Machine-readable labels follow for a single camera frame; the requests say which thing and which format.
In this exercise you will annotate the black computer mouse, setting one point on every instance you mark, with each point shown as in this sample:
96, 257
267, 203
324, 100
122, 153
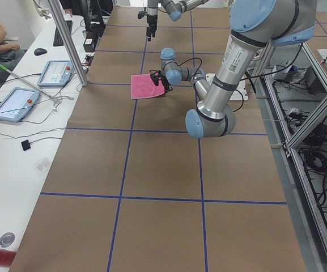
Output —
39, 51

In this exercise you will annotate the near teach pendant tablet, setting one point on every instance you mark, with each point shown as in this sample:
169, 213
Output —
18, 103

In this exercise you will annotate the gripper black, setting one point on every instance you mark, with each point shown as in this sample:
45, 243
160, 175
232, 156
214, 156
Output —
151, 20
161, 78

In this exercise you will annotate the reacher grabber stick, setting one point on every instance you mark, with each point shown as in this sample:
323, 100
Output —
57, 100

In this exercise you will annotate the teach pendant tablet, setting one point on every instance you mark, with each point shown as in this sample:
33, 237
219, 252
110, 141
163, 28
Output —
57, 73
18, 103

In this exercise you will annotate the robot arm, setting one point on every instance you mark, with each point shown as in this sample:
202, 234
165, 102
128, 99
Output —
254, 24
174, 10

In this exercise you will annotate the far teach pendant tablet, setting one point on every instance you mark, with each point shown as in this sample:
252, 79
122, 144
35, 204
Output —
57, 73

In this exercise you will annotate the round grey metal disc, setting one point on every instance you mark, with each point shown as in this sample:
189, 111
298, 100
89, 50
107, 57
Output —
7, 239

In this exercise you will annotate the small black square device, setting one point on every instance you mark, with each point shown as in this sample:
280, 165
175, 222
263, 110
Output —
26, 145

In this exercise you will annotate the aluminium frame post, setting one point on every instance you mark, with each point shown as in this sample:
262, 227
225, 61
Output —
59, 20

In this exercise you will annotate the pink and grey towel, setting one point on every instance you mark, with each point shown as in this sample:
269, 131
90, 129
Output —
142, 87

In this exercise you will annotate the small black box white label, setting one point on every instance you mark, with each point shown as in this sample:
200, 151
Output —
91, 41

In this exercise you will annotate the aluminium frame rack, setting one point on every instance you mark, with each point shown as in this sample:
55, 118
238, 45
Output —
291, 82

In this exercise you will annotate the black monitor stand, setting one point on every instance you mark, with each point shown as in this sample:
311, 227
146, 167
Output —
92, 17

